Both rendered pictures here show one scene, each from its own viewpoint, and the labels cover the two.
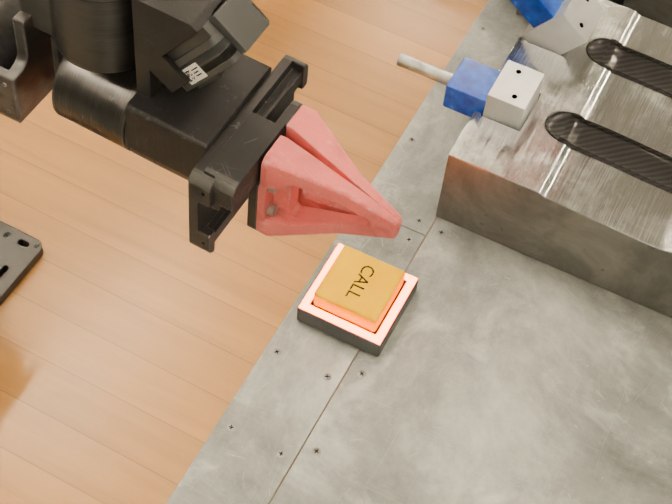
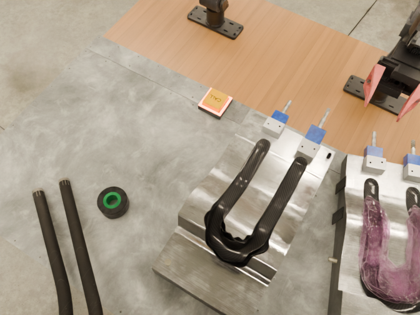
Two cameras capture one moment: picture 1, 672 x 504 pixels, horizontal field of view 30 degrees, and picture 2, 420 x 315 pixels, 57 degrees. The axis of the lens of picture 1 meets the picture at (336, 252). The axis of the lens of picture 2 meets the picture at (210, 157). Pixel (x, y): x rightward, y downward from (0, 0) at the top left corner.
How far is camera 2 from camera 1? 1.01 m
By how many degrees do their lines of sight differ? 47
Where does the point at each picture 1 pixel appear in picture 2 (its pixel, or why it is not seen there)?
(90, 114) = not seen: outside the picture
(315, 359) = (198, 94)
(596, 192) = (237, 150)
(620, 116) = (270, 163)
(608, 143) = (259, 159)
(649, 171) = (248, 170)
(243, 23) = not seen: outside the picture
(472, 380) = (189, 130)
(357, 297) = (210, 97)
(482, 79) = (279, 119)
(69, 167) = (262, 44)
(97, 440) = (178, 52)
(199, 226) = not seen: outside the picture
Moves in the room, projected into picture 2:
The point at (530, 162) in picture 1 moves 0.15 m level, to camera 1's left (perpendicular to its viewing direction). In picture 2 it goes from (247, 132) to (253, 89)
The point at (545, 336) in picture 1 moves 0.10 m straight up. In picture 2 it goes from (202, 151) to (202, 134)
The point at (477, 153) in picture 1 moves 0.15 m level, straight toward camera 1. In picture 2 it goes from (250, 118) to (200, 104)
